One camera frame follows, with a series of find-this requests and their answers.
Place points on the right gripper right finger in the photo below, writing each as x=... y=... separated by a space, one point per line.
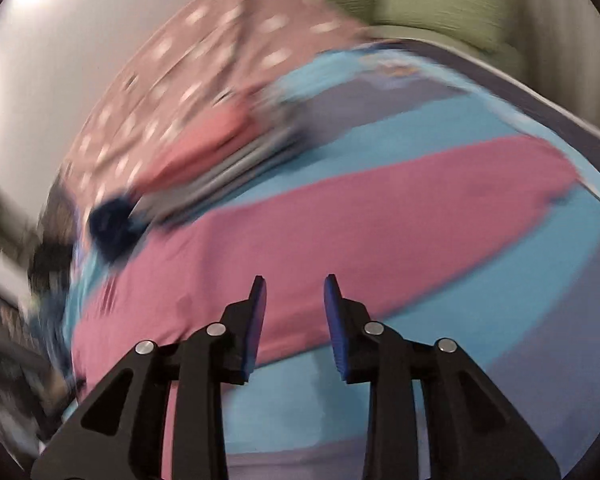
x=473 y=431

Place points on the pink polka dot duvet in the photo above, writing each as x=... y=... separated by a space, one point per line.
x=208 y=49

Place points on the blue grey striped bedsheet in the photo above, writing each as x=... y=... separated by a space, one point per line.
x=376 y=106

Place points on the green pillow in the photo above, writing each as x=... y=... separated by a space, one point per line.
x=483 y=24

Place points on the pink garment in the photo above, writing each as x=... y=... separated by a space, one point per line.
x=458 y=244

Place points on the navy star patterned garment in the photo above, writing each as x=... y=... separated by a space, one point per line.
x=114 y=228

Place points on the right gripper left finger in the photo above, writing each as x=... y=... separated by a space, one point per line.
x=159 y=397

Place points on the folded clothes stack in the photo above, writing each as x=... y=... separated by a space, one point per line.
x=226 y=147

